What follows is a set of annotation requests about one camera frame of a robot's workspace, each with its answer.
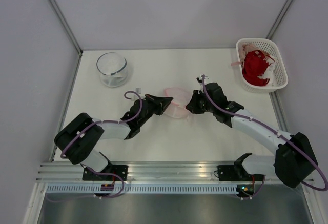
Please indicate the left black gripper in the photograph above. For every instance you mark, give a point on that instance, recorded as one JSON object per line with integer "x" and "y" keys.
{"x": 161, "y": 103}

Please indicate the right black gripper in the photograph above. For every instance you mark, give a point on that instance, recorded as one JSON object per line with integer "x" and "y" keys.
{"x": 192, "y": 106}

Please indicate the pink mesh laundry bag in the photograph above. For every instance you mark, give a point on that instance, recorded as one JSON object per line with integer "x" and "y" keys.
{"x": 177, "y": 107}

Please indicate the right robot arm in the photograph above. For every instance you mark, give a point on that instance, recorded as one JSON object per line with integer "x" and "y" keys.
{"x": 292, "y": 158}

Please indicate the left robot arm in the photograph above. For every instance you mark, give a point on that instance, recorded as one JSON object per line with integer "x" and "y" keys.
{"x": 78, "y": 139}

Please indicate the blue-rimmed mesh laundry bag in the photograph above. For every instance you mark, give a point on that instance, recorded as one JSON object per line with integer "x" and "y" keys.
{"x": 113, "y": 69}

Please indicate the red bra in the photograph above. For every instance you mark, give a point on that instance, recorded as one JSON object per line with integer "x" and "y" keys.
{"x": 255, "y": 65}

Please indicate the pale pink garment in basket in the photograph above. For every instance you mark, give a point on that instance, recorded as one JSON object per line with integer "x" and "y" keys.
{"x": 243, "y": 50}

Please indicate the white plastic basket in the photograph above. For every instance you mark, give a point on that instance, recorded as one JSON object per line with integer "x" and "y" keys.
{"x": 276, "y": 72}

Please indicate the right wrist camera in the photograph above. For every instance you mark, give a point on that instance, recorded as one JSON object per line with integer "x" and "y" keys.
{"x": 203, "y": 79}

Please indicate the aluminium mounting rail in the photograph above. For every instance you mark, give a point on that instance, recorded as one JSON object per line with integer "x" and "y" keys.
{"x": 138, "y": 172}

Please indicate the right aluminium frame post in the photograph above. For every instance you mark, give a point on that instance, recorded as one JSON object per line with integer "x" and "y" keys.
{"x": 281, "y": 15}

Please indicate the aluminium frame post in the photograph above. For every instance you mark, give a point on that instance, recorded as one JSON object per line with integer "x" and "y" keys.
{"x": 67, "y": 29}
{"x": 281, "y": 15}

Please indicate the white slotted cable duct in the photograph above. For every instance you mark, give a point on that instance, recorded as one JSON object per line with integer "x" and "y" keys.
{"x": 144, "y": 188}

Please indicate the left aluminium frame post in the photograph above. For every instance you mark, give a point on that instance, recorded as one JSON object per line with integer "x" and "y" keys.
{"x": 67, "y": 29}

